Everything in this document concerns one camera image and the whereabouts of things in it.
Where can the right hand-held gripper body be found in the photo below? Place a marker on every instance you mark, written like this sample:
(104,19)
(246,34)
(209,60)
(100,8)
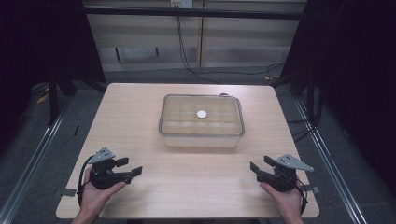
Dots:
(285,174)

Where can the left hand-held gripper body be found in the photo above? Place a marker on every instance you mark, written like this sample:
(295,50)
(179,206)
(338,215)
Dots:
(102,177)

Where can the person's left hand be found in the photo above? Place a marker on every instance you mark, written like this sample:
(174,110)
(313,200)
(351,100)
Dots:
(96,196)

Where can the person's right hand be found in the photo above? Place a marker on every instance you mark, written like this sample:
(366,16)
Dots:
(285,200)

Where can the grey tape strip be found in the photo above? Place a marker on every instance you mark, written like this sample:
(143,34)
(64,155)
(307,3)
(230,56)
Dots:
(312,189)
(68,192)

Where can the clear plastic lidded box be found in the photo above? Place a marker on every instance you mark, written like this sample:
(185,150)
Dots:
(202,124)

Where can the white round disc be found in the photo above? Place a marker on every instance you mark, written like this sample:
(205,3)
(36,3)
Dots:
(201,114)

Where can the small dark round object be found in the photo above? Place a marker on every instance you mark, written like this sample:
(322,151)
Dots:
(223,94)

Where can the black metal stand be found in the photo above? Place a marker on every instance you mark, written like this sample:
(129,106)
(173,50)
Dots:
(53,96)

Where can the yellow floor object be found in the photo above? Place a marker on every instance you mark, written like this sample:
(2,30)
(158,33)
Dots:
(42,97)

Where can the black curtain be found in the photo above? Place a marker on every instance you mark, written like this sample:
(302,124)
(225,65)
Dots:
(351,62)
(37,46)

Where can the black horizontal bar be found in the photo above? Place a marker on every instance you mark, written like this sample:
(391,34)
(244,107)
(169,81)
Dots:
(193,13)

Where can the metal floor rail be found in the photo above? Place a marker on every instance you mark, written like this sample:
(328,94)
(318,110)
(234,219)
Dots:
(330,155)
(34,155)

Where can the white wall socket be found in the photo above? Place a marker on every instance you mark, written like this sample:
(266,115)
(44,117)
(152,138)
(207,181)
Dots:
(181,3)

